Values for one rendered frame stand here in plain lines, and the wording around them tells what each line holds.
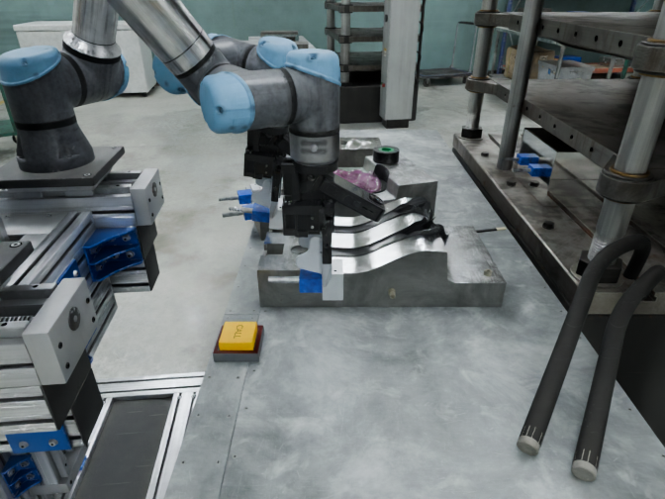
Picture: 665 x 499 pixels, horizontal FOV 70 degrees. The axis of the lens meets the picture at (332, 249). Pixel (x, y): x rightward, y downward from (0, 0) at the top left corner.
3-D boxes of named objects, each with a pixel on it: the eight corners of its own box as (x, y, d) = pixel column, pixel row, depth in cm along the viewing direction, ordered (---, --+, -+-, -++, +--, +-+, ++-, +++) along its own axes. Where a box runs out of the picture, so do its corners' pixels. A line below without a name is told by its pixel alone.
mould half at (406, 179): (261, 241, 124) (257, 202, 118) (246, 202, 145) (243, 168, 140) (433, 217, 137) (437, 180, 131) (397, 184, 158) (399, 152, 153)
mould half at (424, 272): (259, 307, 98) (254, 249, 92) (273, 247, 121) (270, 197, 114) (501, 307, 98) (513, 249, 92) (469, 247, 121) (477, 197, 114)
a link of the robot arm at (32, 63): (-1, 120, 98) (-26, 49, 92) (54, 107, 109) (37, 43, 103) (40, 126, 94) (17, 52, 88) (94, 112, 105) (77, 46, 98)
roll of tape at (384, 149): (383, 166, 141) (384, 154, 140) (367, 158, 147) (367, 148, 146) (404, 161, 145) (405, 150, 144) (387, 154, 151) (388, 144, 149)
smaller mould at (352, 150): (327, 167, 173) (327, 149, 170) (327, 154, 187) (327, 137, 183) (381, 167, 173) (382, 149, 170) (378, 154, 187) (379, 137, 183)
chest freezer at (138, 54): (158, 86, 736) (146, 20, 690) (149, 97, 669) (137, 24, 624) (53, 89, 716) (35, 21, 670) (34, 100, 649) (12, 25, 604)
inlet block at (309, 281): (267, 300, 82) (265, 274, 80) (271, 284, 87) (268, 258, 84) (342, 300, 82) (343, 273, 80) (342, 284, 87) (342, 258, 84)
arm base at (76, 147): (5, 174, 99) (-12, 126, 94) (38, 151, 112) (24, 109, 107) (80, 171, 100) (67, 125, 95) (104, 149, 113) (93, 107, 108)
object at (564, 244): (577, 314, 109) (585, 287, 105) (452, 146, 222) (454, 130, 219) (945, 314, 109) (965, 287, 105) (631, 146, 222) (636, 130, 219)
